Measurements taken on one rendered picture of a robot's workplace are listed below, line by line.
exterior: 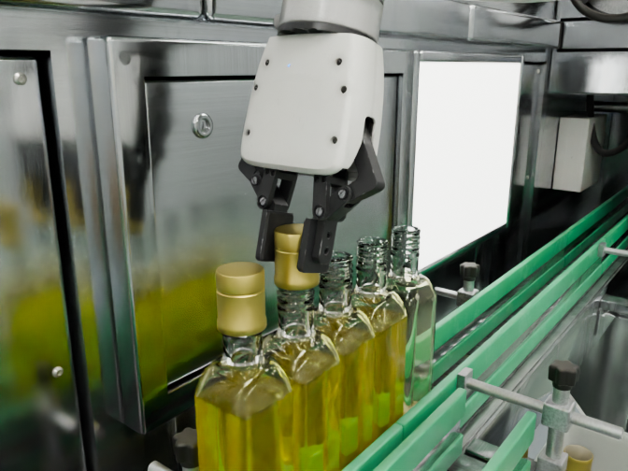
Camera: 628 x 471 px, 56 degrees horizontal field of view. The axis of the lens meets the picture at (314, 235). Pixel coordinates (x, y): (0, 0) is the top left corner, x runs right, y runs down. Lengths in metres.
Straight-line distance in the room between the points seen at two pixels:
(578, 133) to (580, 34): 0.25
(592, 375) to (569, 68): 0.72
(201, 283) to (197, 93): 0.17
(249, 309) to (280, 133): 0.13
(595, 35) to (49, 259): 1.22
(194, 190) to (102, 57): 0.14
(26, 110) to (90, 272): 0.14
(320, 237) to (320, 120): 0.08
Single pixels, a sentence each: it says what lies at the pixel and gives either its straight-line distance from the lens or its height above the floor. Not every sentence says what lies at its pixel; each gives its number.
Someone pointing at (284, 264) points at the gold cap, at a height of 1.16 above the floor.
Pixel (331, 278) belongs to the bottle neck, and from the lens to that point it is 0.50.
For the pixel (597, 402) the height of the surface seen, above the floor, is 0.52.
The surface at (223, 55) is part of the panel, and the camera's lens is 0.55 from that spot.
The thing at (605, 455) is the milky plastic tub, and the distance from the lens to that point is 0.92.
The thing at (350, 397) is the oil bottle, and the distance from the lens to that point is 0.53.
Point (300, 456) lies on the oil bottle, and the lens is 0.50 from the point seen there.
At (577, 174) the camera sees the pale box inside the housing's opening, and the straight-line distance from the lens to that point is 1.60.
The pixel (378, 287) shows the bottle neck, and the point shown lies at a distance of 0.56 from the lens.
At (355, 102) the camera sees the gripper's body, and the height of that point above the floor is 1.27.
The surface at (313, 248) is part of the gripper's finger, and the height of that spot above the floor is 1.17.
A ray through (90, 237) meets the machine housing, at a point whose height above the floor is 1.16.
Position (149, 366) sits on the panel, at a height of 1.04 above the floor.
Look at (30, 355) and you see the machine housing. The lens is 0.53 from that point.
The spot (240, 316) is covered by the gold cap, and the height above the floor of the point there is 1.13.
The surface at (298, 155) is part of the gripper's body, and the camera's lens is 0.42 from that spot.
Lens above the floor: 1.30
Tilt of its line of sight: 16 degrees down
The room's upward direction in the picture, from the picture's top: straight up
